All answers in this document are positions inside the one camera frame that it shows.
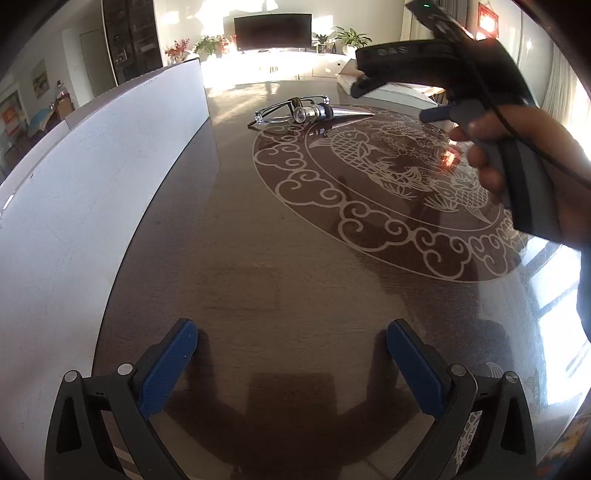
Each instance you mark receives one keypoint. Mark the black television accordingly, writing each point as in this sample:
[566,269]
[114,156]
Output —
[272,30]

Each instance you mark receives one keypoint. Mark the black frame eyeglasses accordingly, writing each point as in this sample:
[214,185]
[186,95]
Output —
[260,116]

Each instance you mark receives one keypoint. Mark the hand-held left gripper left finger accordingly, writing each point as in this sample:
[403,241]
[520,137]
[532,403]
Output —
[164,369]

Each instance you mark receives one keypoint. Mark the red wall hanging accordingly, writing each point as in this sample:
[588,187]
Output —
[488,18]

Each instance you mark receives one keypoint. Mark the dark glass display cabinet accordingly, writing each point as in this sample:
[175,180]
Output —
[134,39]

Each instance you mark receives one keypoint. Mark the framed wall painting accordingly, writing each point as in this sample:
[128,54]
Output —
[39,79]

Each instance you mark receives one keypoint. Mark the flat white box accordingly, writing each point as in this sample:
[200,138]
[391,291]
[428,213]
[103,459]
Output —
[392,91]

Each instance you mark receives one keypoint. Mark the silver horn-shaped ornament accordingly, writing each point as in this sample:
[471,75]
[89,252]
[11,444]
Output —
[351,115]

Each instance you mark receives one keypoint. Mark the white partition board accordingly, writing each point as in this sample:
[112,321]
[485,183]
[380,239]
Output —
[83,198]

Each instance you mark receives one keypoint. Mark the white television console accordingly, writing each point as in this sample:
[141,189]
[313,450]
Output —
[286,64]

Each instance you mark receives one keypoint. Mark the red door poster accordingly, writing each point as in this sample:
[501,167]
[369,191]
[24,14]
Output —
[9,117]

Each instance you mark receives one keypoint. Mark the person's right hand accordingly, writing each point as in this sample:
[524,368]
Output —
[572,184]

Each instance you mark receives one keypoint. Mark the red flowers in vase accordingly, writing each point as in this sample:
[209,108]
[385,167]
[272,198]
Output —
[178,50]

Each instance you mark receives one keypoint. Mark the leafy green plant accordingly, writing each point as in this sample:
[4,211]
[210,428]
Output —
[207,45]

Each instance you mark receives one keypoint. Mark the green plant in white pot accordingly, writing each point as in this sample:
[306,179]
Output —
[353,37]

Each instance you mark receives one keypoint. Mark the small potted plant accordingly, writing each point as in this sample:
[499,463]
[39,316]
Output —
[322,40]

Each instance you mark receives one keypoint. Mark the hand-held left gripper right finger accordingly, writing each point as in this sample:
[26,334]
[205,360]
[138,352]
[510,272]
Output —
[418,369]

